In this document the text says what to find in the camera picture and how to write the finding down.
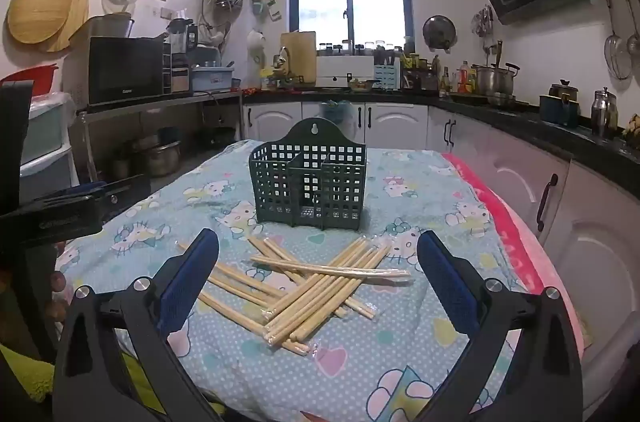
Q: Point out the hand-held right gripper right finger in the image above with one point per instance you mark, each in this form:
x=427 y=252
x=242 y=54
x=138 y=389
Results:
x=447 y=284

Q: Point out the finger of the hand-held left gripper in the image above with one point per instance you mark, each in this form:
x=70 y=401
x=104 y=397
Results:
x=125 y=194

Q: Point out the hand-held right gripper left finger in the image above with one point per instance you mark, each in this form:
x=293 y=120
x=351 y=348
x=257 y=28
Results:
x=187 y=284

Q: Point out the pile of chopsticks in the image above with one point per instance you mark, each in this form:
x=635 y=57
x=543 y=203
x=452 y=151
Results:
x=320 y=297

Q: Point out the green plastic utensil holder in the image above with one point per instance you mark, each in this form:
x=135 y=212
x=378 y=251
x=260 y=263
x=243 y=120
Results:
x=270 y=182

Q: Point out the person's left forearm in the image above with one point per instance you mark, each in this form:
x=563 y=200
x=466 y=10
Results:
x=25 y=372

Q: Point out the hanging kitchen utensils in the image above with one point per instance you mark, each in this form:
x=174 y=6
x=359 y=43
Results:
x=483 y=21

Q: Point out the person's left hand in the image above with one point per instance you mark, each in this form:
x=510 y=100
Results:
x=58 y=282

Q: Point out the lidded steel pot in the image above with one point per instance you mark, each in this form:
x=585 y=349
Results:
x=162 y=157

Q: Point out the white plastic drawer cabinet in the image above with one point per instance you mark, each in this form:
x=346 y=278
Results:
x=45 y=137

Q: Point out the pink blanket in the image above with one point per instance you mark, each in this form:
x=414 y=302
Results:
x=505 y=227

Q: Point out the cat print blanket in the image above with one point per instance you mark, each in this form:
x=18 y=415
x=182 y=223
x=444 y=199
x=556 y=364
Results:
x=400 y=202

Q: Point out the metal shelf rack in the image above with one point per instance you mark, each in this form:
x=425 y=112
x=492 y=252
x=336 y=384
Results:
x=165 y=100

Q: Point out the black microwave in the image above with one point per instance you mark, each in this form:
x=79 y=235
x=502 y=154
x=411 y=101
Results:
x=125 y=70

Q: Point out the small drawer organizer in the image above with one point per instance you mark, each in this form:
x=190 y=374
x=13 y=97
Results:
x=176 y=70

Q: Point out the red plastic basin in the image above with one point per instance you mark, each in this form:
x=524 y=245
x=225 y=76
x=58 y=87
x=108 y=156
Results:
x=22 y=80

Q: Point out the blue dish rack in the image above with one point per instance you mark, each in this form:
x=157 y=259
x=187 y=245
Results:
x=212 y=77

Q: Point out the dull steel pot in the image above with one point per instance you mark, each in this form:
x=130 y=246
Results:
x=110 y=26

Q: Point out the white kitchen cabinets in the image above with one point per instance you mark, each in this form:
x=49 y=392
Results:
x=395 y=122

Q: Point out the black blender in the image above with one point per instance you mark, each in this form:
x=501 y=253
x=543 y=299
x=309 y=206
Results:
x=181 y=33

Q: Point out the yellow jar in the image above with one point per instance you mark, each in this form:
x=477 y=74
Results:
x=267 y=80

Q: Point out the round wooden board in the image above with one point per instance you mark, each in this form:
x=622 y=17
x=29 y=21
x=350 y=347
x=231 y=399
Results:
x=80 y=10

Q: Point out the white hanging object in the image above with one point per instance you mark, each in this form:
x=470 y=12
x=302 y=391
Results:
x=256 y=45

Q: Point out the cluster of condiment bottles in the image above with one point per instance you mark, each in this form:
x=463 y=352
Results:
x=460 y=80

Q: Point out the dark teal canister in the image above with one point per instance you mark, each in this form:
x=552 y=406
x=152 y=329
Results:
x=559 y=112

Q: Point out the steel faucet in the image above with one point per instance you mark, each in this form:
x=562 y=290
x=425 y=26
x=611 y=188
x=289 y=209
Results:
x=282 y=60

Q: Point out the teal hanging basket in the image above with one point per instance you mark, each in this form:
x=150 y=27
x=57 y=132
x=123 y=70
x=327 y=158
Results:
x=334 y=110

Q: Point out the steel stock pot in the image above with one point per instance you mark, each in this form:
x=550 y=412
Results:
x=495 y=80

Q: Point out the blue slotted knife block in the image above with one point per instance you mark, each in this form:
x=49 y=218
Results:
x=386 y=72

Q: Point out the wooden cutting board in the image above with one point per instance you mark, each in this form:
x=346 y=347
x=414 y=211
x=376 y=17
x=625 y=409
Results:
x=298 y=57

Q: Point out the dark lidded pot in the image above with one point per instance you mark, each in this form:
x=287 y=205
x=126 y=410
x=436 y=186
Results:
x=564 y=90

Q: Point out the steel canister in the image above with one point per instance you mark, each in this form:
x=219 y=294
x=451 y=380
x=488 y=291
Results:
x=603 y=112

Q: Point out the white countertop box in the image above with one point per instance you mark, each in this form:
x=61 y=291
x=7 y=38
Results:
x=345 y=72

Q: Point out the ginger roots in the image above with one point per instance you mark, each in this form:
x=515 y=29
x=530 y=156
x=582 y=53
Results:
x=632 y=126

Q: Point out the row of spice jars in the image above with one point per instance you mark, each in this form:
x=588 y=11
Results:
x=360 y=48

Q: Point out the steel pot lid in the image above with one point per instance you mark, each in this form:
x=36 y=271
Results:
x=439 y=32

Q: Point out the hanging steel ladles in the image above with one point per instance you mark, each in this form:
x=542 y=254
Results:
x=634 y=42

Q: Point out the wall socket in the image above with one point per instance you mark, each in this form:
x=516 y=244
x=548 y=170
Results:
x=167 y=12

